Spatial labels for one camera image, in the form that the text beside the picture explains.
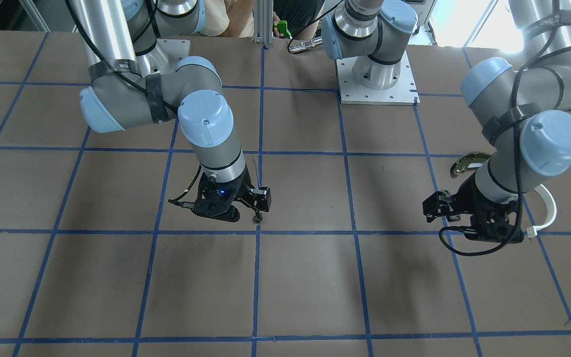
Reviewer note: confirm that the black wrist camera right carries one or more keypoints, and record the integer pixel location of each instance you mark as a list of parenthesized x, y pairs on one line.
[(215, 200)]

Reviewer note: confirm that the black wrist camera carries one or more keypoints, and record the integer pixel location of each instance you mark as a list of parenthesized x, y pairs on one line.
[(498, 231), (215, 200)]

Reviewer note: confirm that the olive green brake shoe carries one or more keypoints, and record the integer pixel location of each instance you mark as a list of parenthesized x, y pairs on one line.
[(469, 161)]

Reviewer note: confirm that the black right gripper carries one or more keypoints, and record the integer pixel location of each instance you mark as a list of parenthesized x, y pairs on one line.
[(242, 191)]

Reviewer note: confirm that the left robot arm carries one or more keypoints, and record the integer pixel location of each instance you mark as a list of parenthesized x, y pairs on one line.
[(524, 115)]

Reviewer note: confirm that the white curved plastic bracket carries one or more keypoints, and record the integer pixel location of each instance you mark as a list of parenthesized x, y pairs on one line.
[(551, 211)]

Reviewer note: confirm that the green handled tool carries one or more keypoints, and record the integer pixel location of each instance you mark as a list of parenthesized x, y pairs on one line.
[(282, 28)]

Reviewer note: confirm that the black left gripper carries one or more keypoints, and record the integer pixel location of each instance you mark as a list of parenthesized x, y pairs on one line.
[(469, 199)]

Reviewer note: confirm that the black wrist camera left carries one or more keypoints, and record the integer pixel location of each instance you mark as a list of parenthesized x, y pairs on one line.
[(498, 231)]

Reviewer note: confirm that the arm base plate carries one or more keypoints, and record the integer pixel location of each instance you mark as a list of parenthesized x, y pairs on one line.
[(167, 53), (364, 82)]

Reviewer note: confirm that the aluminium frame post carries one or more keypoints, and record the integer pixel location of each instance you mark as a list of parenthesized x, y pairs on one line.
[(263, 22)]

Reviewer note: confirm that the person in beige shirt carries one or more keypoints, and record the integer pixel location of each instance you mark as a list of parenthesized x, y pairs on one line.
[(234, 18)]

